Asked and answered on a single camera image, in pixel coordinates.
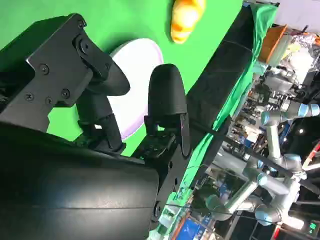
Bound lilac plate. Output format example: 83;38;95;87
108;37;165;141

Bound small orange white bread roll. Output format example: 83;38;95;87
171;0;208;45

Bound black backdrop cloth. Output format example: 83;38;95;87
186;6;257;131

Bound orange box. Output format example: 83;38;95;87
258;23;289;64

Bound dark display green digits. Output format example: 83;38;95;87
305;216;320;236

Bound green table cloth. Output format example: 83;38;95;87
0;0;280;208

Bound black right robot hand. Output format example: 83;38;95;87
0;13;193;240

